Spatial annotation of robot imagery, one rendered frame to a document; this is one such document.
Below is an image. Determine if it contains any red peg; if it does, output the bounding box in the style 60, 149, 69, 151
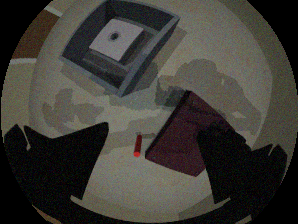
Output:
133, 135, 142, 157

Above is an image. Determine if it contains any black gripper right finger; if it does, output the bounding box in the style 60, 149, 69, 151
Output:
197, 129, 273, 205

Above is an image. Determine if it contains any white square plate with hole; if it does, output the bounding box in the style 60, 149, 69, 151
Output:
89, 19, 145, 65

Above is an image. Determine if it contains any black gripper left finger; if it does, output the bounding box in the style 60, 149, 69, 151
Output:
24, 121, 109, 200

